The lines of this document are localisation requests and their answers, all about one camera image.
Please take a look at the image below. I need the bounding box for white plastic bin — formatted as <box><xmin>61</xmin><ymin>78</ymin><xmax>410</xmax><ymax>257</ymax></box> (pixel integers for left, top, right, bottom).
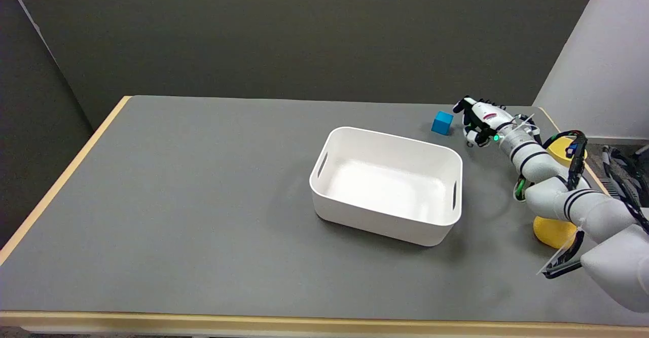
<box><xmin>309</xmin><ymin>126</ymin><xmax>463</xmax><ymax>247</ymax></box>

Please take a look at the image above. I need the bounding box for blue cube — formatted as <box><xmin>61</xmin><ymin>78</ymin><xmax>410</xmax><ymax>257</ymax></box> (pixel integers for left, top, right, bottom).
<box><xmin>431</xmin><ymin>111</ymin><xmax>454</xmax><ymax>136</ymax></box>

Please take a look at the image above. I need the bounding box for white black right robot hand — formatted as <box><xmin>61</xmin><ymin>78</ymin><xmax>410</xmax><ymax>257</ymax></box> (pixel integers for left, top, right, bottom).
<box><xmin>453</xmin><ymin>96</ymin><xmax>516</xmax><ymax>148</ymax></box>

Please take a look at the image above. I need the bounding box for yellow plastic container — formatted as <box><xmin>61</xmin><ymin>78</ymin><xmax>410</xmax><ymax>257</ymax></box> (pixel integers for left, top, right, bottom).
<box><xmin>532</xmin><ymin>136</ymin><xmax>589</xmax><ymax>249</ymax></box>

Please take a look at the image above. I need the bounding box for black cable loop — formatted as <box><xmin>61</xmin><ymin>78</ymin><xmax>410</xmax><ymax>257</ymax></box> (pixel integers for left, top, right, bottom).
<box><xmin>542</xmin><ymin>130</ymin><xmax>589</xmax><ymax>192</ymax></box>

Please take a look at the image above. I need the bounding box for black cable bundle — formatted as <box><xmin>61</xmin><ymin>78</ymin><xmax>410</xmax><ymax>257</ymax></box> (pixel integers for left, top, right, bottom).
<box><xmin>602</xmin><ymin>145</ymin><xmax>649</xmax><ymax>235</ymax></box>

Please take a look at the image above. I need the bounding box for grey table mat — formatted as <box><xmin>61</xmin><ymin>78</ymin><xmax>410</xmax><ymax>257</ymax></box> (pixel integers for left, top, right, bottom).
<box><xmin>0</xmin><ymin>95</ymin><xmax>649</xmax><ymax>327</ymax></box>

